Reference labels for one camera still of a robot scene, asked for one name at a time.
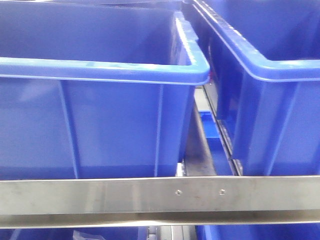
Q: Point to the blue bin on lower shelf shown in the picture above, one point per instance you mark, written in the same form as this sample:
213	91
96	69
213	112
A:
220	161

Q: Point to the stainless steel shelf rack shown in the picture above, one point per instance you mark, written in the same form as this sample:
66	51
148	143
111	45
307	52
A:
158	200

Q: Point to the blue plastic bin left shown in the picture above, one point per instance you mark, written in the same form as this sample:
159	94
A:
93	91

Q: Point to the blue plastic bin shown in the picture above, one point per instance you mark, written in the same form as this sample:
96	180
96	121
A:
93	91
264	58

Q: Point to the blue plastic bin right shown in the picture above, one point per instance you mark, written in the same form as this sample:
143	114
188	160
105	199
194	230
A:
264	58

